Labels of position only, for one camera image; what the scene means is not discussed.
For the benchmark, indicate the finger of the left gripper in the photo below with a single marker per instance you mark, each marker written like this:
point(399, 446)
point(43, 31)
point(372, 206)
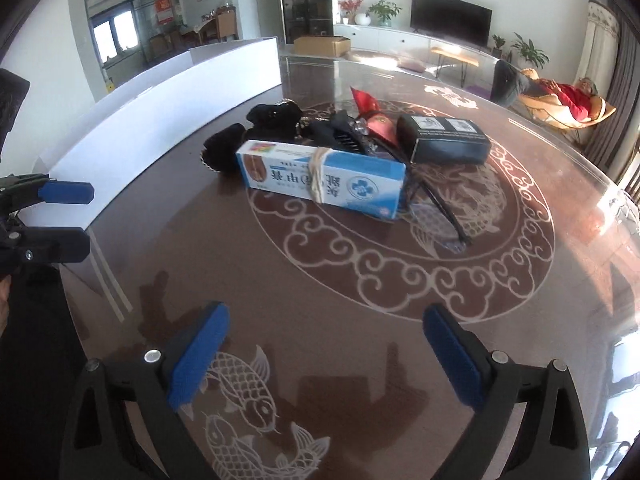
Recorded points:
point(20, 192)
point(31, 245)

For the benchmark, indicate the leafy floor plant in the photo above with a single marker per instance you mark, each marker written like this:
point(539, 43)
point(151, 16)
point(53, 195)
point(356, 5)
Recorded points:
point(528, 53)

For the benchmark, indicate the blue white medicine box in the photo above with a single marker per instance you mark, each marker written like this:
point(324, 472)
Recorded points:
point(356, 182)

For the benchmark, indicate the brown cardboard box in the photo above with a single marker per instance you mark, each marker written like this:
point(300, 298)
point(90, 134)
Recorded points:
point(325, 46)

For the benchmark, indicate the black printed box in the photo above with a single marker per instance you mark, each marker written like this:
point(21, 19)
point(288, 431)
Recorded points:
point(441, 140)

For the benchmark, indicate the black velvet pouch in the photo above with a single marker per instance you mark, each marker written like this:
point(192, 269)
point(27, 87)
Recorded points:
point(270, 122)

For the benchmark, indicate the black frame eyeglasses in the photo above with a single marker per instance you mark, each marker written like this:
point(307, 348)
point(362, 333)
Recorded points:
point(424, 206)

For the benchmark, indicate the wooden dining table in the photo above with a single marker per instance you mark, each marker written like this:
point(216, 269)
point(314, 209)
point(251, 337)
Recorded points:
point(220, 26)

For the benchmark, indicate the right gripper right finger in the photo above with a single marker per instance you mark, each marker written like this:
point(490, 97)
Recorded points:
point(551, 442)

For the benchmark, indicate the person in red top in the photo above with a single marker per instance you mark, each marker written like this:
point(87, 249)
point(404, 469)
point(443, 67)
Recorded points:
point(509, 83)

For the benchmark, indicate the orange lounge chair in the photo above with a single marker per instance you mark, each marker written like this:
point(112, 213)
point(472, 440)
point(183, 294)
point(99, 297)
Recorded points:
point(550, 111)

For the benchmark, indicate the red flowers in vase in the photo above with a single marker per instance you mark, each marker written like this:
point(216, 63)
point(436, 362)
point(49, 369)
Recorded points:
point(349, 9)

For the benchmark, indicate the wooden bench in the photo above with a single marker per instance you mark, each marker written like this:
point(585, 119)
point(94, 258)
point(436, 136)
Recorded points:
point(462, 59)

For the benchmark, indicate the red fabric pouch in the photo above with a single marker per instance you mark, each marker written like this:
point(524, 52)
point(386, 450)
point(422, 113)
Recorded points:
point(377, 122)

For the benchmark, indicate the black flat television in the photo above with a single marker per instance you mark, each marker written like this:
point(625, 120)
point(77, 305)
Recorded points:
point(454, 19)

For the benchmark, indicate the black hair claw clip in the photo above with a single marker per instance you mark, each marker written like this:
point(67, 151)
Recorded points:
point(337, 132)

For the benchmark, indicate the green potted plant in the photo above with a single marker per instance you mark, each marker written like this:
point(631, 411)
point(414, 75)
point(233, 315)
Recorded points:
point(384, 11)

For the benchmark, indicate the white tv cabinet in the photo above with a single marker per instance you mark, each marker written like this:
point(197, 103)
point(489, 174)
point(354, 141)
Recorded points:
point(394, 41)

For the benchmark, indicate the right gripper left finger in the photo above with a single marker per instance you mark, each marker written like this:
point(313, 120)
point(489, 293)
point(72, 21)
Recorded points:
point(123, 421)

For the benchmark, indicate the white cardboard storage box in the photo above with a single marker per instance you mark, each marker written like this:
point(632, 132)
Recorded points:
point(139, 122)

